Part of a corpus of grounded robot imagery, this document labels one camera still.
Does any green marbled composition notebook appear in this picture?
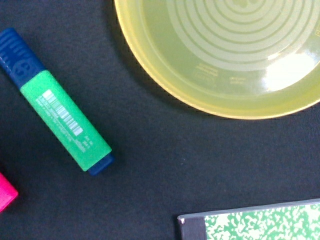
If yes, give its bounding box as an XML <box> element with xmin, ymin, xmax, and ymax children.
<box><xmin>177</xmin><ymin>199</ymin><xmax>320</xmax><ymax>240</ymax></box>

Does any pink highlighter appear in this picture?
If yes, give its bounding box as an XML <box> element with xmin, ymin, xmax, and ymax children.
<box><xmin>0</xmin><ymin>173</ymin><xmax>19</xmax><ymax>212</ymax></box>

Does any green highlighter blue cap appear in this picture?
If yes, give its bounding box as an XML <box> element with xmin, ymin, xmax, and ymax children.
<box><xmin>0</xmin><ymin>28</ymin><xmax>114</xmax><ymax>176</ymax></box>

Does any yellow plastic plate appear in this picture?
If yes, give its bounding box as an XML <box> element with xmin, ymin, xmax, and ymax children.
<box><xmin>114</xmin><ymin>0</ymin><xmax>320</xmax><ymax>120</ymax></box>

